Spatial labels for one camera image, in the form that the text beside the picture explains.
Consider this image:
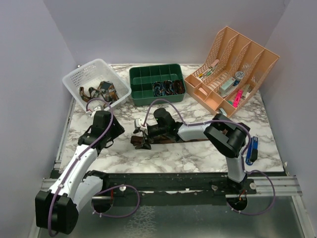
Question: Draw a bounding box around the brown ties pile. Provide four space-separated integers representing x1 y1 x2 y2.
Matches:
79 81 119 103

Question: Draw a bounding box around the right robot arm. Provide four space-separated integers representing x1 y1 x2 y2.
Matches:
134 108 250 194

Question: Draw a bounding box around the purple cable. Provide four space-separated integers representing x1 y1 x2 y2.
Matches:
143 98 276 216
48 98 114 237

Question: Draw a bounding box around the brown rolled tie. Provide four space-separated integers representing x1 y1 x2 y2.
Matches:
172 80 185 95

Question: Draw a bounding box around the teal white box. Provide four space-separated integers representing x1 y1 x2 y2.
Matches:
218 77 235 96

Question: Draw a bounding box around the dark orange rolled tie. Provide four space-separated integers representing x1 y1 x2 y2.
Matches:
162 80 174 96

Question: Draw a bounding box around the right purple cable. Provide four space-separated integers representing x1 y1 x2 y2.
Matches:
143 98 276 216

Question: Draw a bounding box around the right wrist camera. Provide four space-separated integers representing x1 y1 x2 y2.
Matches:
133 119 148 135

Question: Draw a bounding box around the blue rolled tie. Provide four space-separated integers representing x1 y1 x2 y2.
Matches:
152 82 164 97

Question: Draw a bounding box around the black mounting rail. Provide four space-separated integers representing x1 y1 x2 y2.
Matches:
81 171 256 206

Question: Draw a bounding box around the pink highlighter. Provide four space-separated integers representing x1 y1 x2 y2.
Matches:
233 90 243 108

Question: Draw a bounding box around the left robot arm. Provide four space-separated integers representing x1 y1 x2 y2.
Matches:
35 111 124 235

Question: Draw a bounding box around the blue stapler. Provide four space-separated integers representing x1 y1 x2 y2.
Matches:
245 136 259 166

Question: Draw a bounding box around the brown red patterned tie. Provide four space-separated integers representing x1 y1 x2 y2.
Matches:
130 135 208 150

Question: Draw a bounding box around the peach desk organizer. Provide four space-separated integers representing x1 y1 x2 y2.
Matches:
185 26 279 117

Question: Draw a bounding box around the white plastic basket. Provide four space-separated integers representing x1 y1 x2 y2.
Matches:
62 59 132 114

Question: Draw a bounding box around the green compartment tray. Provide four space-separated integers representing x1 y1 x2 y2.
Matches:
129 63 186 106

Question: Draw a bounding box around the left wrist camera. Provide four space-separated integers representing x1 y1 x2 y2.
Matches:
88 105 104 117

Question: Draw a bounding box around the white small stapler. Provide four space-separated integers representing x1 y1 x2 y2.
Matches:
218 108 227 116

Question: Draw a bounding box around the pink eraser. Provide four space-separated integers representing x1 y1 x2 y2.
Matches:
199 87 208 96

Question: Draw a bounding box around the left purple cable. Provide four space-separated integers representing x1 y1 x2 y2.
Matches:
48 98 114 237

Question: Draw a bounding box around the round tape tin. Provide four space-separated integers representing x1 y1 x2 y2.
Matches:
233 71 245 86

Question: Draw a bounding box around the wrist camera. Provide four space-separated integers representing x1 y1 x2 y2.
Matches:
133 119 148 135
88 105 104 117

